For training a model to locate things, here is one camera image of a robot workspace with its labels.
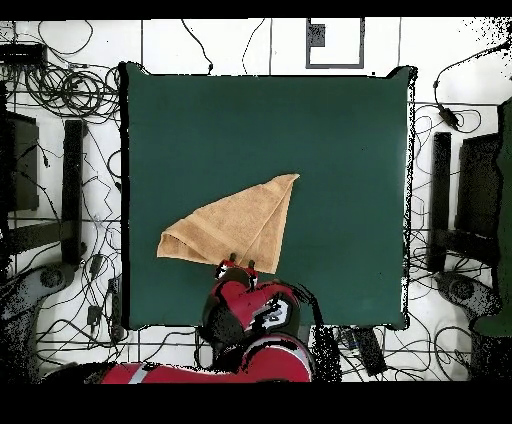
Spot tan terry towel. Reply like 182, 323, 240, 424
156, 172, 301, 276

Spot flat black box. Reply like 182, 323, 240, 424
0, 42, 47, 67

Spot black power strip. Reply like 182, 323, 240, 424
106, 275, 126, 343
350, 326, 388, 378

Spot dark green table cloth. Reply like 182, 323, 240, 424
119, 61, 417, 331

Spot black stand bar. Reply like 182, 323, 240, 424
425, 131, 501, 275
3, 119, 88, 267

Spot dark stand base with knob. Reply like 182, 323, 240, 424
434, 270, 503, 321
0, 262, 77, 383

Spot large black box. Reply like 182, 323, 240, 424
0, 110, 40, 213
454, 133, 501, 241

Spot black power adapter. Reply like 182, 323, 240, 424
437, 102, 461, 131

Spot black cable with plug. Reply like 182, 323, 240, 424
180, 18, 215, 76

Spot thin black cable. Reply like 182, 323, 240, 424
240, 17, 267, 77

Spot coiled black cables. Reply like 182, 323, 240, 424
23, 63, 121, 121

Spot grey square frame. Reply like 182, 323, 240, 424
305, 17, 366, 70

